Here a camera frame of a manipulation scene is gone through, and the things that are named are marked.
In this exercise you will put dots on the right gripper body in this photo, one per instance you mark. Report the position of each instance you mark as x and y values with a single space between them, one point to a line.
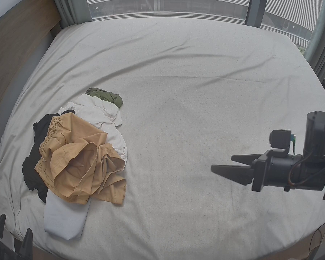
284 172

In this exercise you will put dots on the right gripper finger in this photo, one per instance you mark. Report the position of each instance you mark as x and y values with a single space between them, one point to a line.
238 173
246 159

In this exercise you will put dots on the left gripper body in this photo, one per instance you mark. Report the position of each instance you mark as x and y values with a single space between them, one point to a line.
0 252

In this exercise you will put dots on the tan shorts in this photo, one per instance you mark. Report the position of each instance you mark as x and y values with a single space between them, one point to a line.
78 150

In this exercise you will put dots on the bed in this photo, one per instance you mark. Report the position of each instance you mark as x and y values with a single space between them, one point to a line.
178 91

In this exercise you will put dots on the pale grey garment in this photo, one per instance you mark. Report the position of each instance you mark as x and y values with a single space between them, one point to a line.
65 218

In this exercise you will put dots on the black garment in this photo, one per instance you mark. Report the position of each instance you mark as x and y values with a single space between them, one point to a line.
35 158

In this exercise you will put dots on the white garment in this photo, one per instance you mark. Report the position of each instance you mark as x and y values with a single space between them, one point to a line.
97 112

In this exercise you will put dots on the green garment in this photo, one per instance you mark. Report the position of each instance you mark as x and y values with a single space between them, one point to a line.
105 95

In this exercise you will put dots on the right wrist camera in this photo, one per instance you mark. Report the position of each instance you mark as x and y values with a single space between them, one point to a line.
280 138

